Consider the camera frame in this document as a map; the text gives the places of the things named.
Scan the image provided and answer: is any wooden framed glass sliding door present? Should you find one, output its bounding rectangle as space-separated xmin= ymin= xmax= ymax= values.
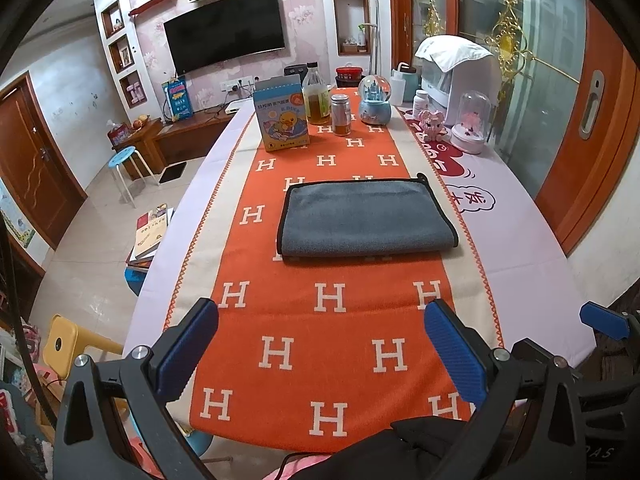
xmin=389 ymin=0 xmax=640 ymax=258

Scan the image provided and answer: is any white jug with dark lid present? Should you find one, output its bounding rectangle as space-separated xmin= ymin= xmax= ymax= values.
xmin=389 ymin=61 xmax=424 ymax=107

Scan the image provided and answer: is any black wall television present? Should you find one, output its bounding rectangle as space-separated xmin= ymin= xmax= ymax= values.
xmin=164 ymin=0 xmax=287 ymax=74

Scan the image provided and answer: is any orange patterned table runner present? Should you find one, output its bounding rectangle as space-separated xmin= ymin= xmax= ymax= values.
xmin=162 ymin=87 xmax=506 ymax=453

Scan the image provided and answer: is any yellow plastic chair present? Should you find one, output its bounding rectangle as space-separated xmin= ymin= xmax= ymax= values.
xmin=42 ymin=314 xmax=126 ymax=441

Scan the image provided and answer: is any blue printed package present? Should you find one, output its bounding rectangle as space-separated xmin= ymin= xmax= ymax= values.
xmin=161 ymin=75 xmax=195 ymax=123

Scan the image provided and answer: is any black floor scale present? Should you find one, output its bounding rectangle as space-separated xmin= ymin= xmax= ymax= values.
xmin=158 ymin=161 xmax=188 ymax=186

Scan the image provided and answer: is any pink toy figure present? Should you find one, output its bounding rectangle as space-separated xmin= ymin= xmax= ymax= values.
xmin=416 ymin=108 xmax=450 ymax=142

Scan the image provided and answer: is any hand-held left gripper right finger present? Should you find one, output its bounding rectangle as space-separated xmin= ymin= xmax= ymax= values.
xmin=424 ymin=298 xmax=602 ymax=480

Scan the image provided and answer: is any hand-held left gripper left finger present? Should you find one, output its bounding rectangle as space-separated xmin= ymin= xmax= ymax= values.
xmin=54 ymin=298 xmax=221 ymax=480

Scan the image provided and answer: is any glass bottle of yellow oil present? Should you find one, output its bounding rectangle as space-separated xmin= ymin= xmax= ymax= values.
xmin=302 ymin=62 xmax=331 ymax=126

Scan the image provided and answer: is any glass dome ornament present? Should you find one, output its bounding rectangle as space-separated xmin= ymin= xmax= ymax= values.
xmin=450 ymin=90 xmax=491 ymax=155

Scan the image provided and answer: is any red tissue box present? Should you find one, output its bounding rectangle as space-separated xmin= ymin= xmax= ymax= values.
xmin=105 ymin=121 xmax=134 ymax=148

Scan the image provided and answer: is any brown wooden door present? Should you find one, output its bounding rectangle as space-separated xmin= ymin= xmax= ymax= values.
xmin=0 ymin=71 xmax=88 ymax=252

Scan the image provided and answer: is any wooden television cabinet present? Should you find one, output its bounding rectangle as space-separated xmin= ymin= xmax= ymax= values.
xmin=112 ymin=101 xmax=253 ymax=181

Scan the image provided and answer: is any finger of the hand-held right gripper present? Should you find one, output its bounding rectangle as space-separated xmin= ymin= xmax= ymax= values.
xmin=579 ymin=301 xmax=640 ymax=342

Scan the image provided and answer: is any blue box with duck print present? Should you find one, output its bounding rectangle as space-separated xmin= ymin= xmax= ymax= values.
xmin=252 ymin=74 xmax=310 ymax=153

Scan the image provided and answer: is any blue round stool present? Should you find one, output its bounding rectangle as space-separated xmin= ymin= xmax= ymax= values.
xmin=108 ymin=146 xmax=156 ymax=209

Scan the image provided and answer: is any gold door ornament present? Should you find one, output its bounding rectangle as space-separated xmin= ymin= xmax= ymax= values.
xmin=484 ymin=0 xmax=581 ymax=86

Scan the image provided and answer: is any grey towel with black edge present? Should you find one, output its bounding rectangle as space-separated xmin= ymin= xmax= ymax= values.
xmin=276 ymin=173 xmax=460 ymax=258

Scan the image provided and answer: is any red wall shelf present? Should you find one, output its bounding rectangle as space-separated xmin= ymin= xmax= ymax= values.
xmin=128 ymin=0 xmax=180 ymax=17

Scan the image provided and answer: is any person's black clothing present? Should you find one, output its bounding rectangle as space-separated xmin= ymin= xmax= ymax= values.
xmin=320 ymin=416 xmax=483 ymax=480

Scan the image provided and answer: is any small jar with metal lid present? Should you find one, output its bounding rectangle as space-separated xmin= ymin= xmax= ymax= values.
xmin=330 ymin=93 xmax=351 ymax=137

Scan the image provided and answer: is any white cloth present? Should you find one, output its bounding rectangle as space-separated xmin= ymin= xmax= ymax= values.
xmin=414 ymin=36 xmax=493 ymax=74

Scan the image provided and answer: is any white countertop appliance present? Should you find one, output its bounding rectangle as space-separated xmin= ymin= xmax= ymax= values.
xmin=420 ymin=55 xmax=501 ymax=128

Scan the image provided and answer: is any stack of books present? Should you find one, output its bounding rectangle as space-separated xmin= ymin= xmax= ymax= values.
xmin=125 ymin=204 xmax=176 ymax=267

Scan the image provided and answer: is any blue snow globe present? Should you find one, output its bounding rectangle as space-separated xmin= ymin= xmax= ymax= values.
xmin=358 ymin=74 xmax=394 ymax=126

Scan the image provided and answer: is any red pot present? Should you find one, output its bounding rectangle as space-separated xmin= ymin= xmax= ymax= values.
xmin=335 ymin=65 xmax=364 ymax=89

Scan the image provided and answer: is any pink printed tablecloth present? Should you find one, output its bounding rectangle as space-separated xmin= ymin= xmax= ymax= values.
xmin=122 ymin=87 xmax=598 ymax=441

